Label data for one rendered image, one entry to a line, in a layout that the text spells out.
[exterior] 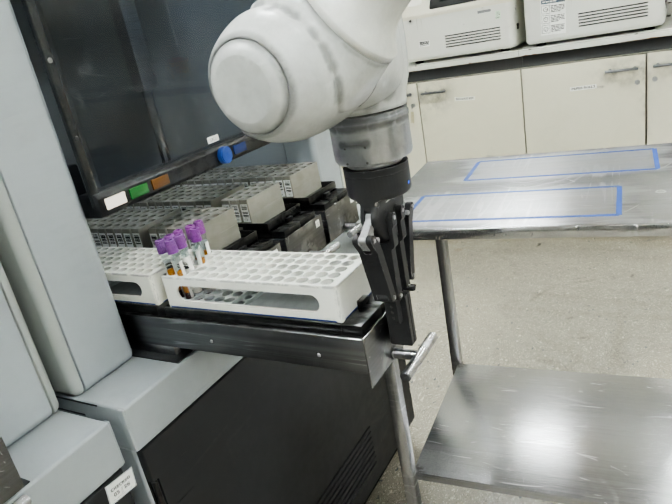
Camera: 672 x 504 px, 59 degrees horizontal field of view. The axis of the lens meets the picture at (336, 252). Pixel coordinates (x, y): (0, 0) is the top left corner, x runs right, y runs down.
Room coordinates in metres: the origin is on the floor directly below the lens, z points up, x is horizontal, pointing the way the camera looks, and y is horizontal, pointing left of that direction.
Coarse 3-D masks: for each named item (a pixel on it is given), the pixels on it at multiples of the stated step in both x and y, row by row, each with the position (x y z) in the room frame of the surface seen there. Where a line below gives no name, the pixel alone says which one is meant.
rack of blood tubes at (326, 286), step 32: (192, 256) 0.87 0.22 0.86; (224, 256) 0.84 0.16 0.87; (256, 256) 0.81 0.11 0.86; (288, 256) 0.79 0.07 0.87; (320, 256) 0.77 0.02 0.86; (352, 256) 0.74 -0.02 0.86; (224, 288) 0.75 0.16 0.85; (256, 288) 0.72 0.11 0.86; (288, 288) 0.69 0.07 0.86; (320, 288) 0.66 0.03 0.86; (352, 288) 0.68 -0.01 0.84
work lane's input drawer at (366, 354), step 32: (128, 320) 0.84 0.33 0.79; (160, 320) 0.80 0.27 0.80; (192, 320) 0.77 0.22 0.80; (224, 320) 0.75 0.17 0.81; (256, 320) 0.72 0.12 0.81; (288, 320) 0.69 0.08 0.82; (352, 320) 0.65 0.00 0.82; (384, 320) 0.67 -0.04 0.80; (224, 352) 0.74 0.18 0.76; (256, 352) 0.71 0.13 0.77; (288, 352) 0.68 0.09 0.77; (320, 352) 0.65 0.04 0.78; (352, 352) 0.63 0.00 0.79; (384, 352) 0.66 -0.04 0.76; (416, 352) 0.65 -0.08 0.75
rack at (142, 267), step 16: (112, 256) 0.95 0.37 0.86; (128, 256) 0.94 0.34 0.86; (144, 256) 0.92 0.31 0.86; (160, 256) 0.90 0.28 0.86; (112, 272) 0.87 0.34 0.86; (128, 272) 0.85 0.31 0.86; (144, 272) 0.85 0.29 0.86; (160, 272) 0.84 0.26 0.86; (112, 288) 0.96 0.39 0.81; (128, 288) 0.94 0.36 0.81; (144, 288) 0.83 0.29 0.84; (160, 288) 0.83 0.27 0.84
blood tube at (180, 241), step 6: (180, 234) 0.82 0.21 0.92; (180, 240) 0.81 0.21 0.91; (180, 246) 0.81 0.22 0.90; (186, 246) 0.81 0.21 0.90; (180, 252) 0.81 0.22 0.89; (186, 252) 0.81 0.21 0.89; (186, 258) 0.81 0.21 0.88; (186, 264) 0.81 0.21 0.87; (192, 264) 0.81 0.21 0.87; (186, 270) 0.81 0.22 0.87; (198, 288) 0.81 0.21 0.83
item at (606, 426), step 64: (448, 192) 1.09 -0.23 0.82; (512, 192) 1.01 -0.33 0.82; (576, 192) 0.95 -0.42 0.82; (640, 192) 0.89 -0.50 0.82; (448, 256) 1.34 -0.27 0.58; (448, 320) 1.34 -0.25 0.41; (512, 384) 1.20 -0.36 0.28; (576, 384) 1.16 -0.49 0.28; (640, 384) 1.11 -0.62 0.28; (448, 448) 1.03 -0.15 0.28; (512, 448) 0.99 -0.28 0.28; (576, 448) 0.95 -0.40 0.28; (640, 448) 0.92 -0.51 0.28
